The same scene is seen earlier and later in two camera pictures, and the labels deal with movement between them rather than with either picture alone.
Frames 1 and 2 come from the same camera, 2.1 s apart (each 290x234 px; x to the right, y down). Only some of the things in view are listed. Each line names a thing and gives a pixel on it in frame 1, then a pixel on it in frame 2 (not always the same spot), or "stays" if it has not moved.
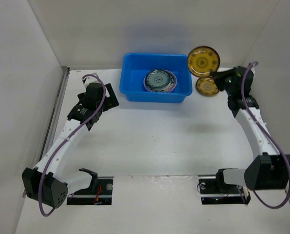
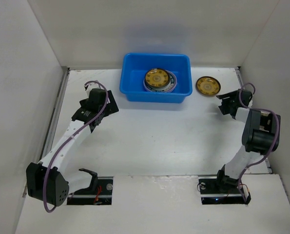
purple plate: (161, 69) stays
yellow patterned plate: (206, 87) stays
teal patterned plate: (158, 79) stays
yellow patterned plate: (202, 61) to (158, 78)
